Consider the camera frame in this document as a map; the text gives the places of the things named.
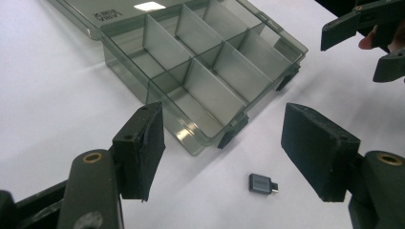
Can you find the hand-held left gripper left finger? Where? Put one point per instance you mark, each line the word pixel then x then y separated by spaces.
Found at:
pixel 140 149

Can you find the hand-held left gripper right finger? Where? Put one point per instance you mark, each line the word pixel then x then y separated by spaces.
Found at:
pixel 318 149

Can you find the small grey plug adapter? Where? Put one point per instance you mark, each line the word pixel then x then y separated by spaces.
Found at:
pixel 259 183

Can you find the smoky clear plastic organizer box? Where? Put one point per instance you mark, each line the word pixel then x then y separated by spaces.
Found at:
pixel 207 92

